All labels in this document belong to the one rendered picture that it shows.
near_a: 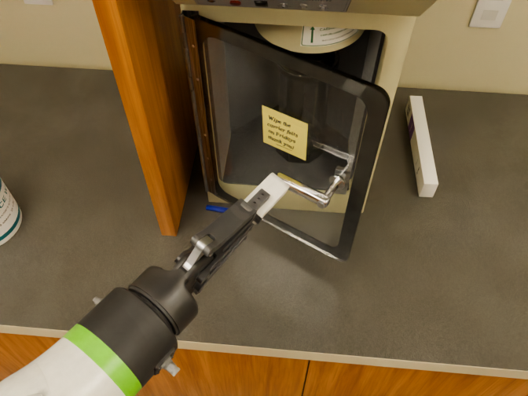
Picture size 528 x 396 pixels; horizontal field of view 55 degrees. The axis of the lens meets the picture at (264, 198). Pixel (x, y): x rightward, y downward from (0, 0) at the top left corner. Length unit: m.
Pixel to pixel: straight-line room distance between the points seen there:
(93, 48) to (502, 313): 1.12
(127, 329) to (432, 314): 0.61
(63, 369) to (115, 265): 0.52
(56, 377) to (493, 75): 1.20
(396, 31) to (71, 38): 0.90
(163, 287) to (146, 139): 0.33
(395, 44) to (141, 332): 0.51
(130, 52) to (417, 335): 0.65
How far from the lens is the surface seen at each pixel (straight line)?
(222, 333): 0.91
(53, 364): 0.51
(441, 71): 1.37
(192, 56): 0.77
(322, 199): 0.73
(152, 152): 0.83
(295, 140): 0.74
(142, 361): 0.52
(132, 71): 0.72
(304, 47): 0.78
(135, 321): 0.51
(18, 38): 1.50
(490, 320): 1.00
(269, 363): 1.07
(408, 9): 0.68
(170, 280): 0.54
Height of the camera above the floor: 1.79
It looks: 53 degrees down
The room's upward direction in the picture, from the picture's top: straight up
